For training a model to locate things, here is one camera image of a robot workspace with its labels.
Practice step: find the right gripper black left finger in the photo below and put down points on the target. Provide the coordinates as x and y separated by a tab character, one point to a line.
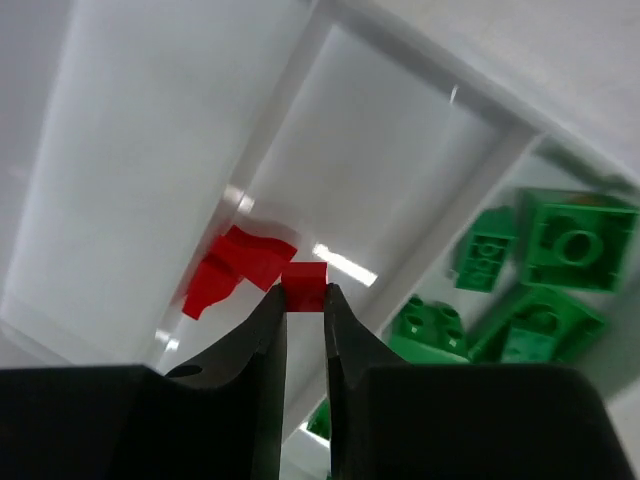
218	415

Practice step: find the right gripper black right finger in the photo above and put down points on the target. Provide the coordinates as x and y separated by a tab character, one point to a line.
391	419

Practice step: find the small red lego cube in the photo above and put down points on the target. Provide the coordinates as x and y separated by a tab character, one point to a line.
305	285

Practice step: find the red curved lego piece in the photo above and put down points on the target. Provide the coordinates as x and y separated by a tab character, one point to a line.
232	257

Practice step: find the green lego brick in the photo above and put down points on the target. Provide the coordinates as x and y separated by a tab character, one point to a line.
484	249
428	333

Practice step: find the green lego brick in tray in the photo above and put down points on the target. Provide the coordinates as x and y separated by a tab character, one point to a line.
428	333

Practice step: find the green square lego upside down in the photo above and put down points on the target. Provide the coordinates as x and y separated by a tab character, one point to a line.
576	240

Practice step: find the white three-compartment tray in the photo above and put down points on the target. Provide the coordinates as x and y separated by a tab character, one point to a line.
370	134

